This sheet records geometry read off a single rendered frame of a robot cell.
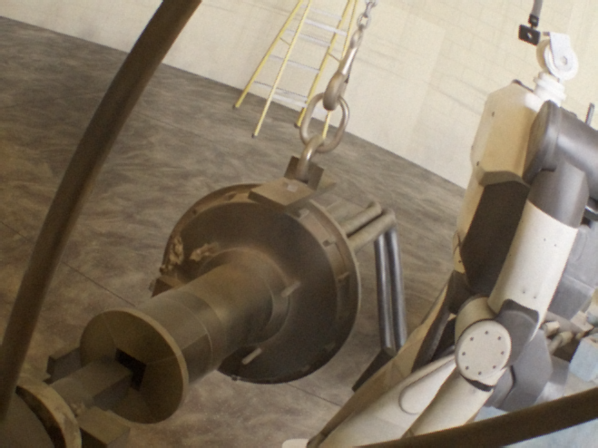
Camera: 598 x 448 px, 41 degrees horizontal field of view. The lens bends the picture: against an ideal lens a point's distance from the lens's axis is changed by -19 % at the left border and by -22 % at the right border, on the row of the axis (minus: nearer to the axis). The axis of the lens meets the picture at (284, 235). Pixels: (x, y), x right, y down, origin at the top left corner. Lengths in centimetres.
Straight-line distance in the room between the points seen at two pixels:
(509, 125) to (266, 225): 40
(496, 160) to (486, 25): 776
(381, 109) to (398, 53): 64
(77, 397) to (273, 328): 54
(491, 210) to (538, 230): 17
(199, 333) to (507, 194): 43
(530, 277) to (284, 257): 42
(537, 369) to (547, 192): 37
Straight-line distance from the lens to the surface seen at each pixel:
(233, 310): 120
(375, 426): 136
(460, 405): 115
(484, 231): 124
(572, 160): 107
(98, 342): 104
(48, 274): 61
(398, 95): 905
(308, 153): 136
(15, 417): 71
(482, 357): 109
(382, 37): 908
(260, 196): 127
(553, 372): 139
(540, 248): 108
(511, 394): 137
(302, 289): 134
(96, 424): 84
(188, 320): 108
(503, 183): 122
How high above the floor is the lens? 138
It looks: 16 degrees down
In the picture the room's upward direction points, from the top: 21 degrees clockwise
